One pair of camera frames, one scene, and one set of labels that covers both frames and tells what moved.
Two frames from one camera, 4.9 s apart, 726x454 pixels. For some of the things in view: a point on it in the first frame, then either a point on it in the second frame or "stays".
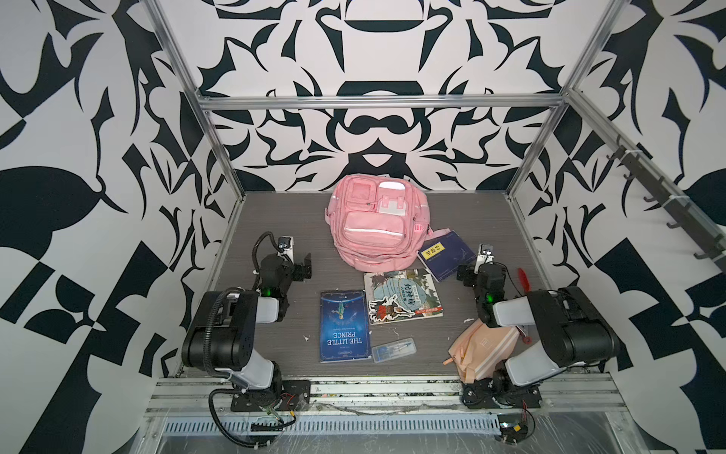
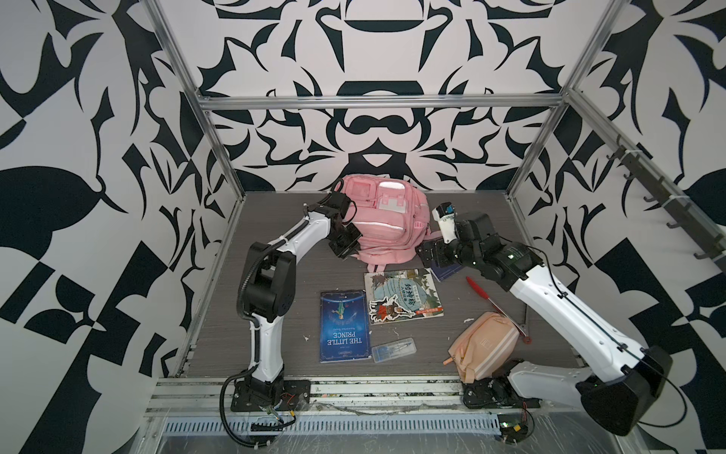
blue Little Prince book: [344, 335] stays
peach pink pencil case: [480, 348] stays
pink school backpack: [379, 223] stays
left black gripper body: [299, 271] to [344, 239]
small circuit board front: [512, 427] stays
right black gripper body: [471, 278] to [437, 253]
